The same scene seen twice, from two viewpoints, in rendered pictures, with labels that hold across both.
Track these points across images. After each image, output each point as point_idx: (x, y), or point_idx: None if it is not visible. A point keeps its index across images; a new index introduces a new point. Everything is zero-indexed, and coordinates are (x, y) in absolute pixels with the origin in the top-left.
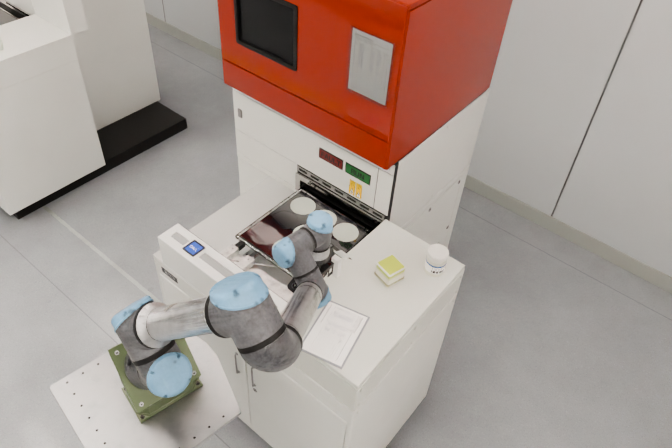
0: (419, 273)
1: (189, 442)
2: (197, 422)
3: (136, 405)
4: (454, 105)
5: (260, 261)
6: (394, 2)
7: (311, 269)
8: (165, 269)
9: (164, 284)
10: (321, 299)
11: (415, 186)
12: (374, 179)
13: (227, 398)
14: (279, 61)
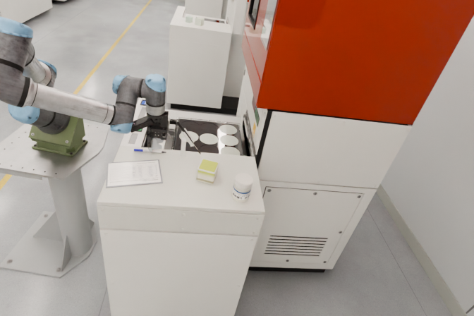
0: (228, 190)
1: (29, 169)
2: (45, 166)
3: (30, 132)
4: (355, 106)
5: None
6: None
7: (123, 101)
8: None
9: None
10: (112, 122)
11: (295, 153)
12: (259, 122)
13: (70, 169)
14: (252, 23)
